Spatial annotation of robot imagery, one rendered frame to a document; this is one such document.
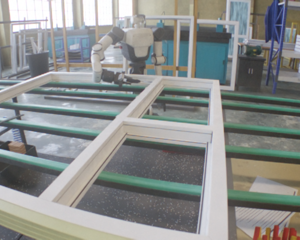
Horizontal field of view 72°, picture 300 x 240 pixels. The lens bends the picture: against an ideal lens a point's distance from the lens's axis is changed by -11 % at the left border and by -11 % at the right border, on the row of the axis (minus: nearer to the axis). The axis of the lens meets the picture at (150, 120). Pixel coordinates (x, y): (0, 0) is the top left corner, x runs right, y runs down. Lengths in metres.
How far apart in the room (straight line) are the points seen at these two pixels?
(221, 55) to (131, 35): 3.46
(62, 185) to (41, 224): 0.14
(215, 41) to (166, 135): 4.39
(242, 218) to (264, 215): 0.10
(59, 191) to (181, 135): 0.54
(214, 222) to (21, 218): 0.44
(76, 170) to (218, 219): 0.41
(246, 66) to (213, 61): 0.75
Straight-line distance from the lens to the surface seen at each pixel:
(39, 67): 5.94
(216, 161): 0.74
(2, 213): 0.66
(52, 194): 0.64
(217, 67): 5.34
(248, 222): 0.98
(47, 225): 0.56
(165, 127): 0.95
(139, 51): 2.13
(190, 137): 0.96
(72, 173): 0.69
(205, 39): 5.24
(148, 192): 0.75
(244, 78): 5.18
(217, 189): 0.63
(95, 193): 1.14
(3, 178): 1.30
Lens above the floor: 1.33
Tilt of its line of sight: 23 degrees down
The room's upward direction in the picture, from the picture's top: straight up
